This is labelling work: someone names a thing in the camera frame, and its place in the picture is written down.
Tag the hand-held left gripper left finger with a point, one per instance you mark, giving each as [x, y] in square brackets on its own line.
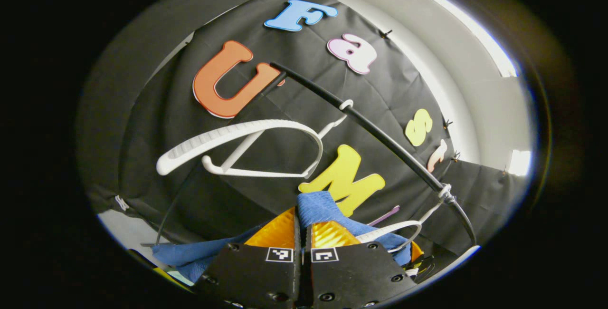
[256, 275]

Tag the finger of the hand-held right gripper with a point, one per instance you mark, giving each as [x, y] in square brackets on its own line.
[417, 252]

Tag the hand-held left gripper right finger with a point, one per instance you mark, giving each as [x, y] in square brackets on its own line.
[351, 275]

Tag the blue jacket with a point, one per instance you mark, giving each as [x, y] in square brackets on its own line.
[318, 207]

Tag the white plastic hanger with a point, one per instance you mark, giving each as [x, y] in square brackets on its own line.
[237, 130]
[389, 227]

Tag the black clothes rack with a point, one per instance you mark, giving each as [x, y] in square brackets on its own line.
[380, 133]

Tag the small ceiling light panel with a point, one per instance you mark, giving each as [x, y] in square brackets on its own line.
[520, 162]

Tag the black backdrop cloth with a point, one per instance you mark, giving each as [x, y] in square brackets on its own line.
[294, 104]

